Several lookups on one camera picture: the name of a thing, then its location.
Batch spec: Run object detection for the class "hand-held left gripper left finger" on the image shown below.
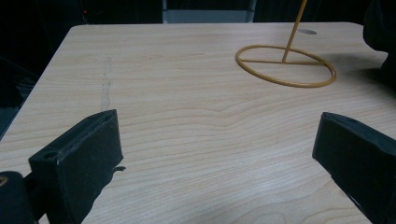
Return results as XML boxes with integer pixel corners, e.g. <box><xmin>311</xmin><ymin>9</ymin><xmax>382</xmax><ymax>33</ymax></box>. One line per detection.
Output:
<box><xmin>28</xmin><ymin>108</ymin><xmax>127</xmax><ymax>224</ymax></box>

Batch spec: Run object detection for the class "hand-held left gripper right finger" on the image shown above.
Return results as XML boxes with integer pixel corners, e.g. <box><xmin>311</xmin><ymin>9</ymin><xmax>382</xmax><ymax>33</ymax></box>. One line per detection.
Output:
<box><xmin>312</xmin><ymin>111</ymin><xmax>396</xmax><ymax>224</ymax></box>

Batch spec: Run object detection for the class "gold wire stand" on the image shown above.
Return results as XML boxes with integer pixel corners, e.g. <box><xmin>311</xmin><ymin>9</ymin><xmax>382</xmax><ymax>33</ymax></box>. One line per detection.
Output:
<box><xmin>234</xmin><ymin>0</ymin><xmax>337</xmax><ymax>89</ymax></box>

